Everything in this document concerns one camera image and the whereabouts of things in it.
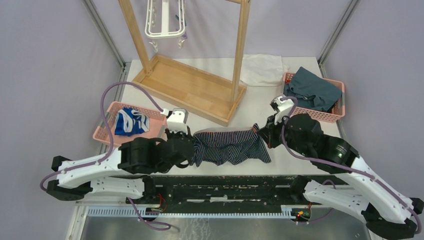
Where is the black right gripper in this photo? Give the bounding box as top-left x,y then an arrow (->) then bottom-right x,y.
256,111 -> 312,157

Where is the navy striped boxer underwear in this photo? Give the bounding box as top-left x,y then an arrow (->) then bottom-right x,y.
191,123 -> 272,167

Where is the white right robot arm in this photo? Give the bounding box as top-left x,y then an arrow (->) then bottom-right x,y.
258,113 -> 424,240

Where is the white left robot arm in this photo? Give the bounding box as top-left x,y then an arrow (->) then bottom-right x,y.
40,129 -> 195,204

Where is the blue white underwear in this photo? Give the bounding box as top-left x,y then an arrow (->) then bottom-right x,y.
114,107 -> 150,137

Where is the teal grey underwear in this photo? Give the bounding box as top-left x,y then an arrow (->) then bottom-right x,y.
283,67 -> 342,112

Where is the wooden hanger rack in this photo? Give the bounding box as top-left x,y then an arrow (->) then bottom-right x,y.
119,0 -> 251,127

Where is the white plastic clip hanger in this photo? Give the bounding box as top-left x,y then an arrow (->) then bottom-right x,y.
144,0 -> 188,53

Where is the pink basket left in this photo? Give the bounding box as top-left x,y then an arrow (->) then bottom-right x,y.
92,101 -> 166,147

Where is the pink basket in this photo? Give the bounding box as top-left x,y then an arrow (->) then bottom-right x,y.
281,66 -> 346,123
92,101 -> 166,147

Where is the white folded cloth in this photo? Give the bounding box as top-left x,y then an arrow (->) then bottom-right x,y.
240,54 -> 290,87

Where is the pink basket right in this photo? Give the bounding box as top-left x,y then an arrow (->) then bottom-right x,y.
281,66 -> 346,123

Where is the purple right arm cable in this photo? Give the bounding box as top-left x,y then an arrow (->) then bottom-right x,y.
279,96 -> 423,233

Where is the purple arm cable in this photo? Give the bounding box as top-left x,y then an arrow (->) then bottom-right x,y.
39,81 -> 173,232
279,96 -> 423,233

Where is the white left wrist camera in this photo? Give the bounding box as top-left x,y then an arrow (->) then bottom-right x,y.
161,108 -> 189,135

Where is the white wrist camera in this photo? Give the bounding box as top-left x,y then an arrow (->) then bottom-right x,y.
270,94 -> 298,125
161,108 -> 189,135

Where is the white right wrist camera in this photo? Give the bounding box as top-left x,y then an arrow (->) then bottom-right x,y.
270,94 -> 298,125

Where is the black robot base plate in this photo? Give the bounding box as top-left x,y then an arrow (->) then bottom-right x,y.
132,175 -> 309,214

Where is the white slotted cable duct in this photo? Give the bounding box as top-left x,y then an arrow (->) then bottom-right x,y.
87,206 -> 296,220

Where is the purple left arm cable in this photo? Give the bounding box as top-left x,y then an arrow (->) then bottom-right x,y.
39,81 -> 173,232

